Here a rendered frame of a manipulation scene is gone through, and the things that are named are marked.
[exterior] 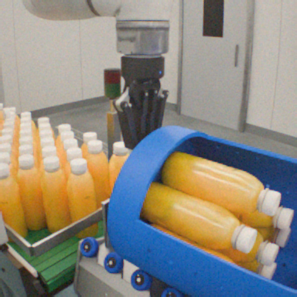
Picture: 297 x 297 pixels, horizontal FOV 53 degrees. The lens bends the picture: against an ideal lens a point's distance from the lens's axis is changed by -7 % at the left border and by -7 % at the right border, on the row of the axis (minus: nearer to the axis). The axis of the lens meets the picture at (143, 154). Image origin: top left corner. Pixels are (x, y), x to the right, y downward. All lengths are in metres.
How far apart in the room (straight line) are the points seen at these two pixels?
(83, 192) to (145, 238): 0.31
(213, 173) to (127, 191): 0.14
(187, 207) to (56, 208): 0.40
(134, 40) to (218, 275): 0.36
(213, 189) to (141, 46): 0.25
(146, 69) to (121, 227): 0.26
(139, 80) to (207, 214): 0.24
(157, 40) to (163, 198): 0.25
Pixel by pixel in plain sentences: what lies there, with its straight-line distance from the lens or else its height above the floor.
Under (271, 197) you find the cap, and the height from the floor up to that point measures 1.17.
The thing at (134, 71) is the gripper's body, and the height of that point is 1.34.
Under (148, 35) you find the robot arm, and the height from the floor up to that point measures 1.40.
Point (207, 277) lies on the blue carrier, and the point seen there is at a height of 1.10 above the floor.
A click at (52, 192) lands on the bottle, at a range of 0.79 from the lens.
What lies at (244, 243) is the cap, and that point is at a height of 1.12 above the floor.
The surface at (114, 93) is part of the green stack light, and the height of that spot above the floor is 1.18.
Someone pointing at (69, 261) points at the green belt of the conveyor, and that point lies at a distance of 0.79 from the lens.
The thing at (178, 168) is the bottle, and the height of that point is 1.18.
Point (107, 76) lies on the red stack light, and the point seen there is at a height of 1.24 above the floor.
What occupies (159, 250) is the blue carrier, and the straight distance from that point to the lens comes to 0.48.
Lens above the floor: 1.41
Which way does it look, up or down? 23 degrees down
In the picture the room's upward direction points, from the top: straight up
